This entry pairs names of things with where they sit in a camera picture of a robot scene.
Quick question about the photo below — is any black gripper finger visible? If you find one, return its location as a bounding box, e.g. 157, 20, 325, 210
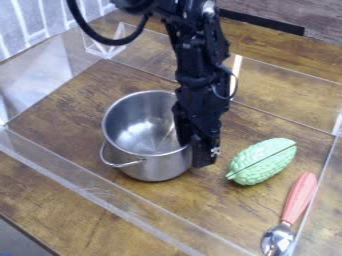
172, 104, 192, 146
191, 134, 220, 168

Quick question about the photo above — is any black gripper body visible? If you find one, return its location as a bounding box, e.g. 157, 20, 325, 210
174, 76, 231, 137

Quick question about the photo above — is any silver metal pot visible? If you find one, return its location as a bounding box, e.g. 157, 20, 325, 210
98, 90, 192, 182

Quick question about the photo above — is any green bitter gourd toy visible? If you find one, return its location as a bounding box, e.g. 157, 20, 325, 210
225, 138, 296, 185

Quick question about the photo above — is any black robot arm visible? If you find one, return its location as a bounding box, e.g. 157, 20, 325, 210
109, 0, 231, 168

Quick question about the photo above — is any clear acrylic barrier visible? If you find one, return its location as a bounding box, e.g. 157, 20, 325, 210
0, 12, 342, 256

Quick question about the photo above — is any black bar on table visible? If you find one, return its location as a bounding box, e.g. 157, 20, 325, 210
219, 8, 304, 36

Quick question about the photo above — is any red handled metal spoon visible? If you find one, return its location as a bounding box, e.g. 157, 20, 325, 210
260, 172, 317, 256

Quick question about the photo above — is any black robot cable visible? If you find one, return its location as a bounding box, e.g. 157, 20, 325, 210
65, 0, 154, 47

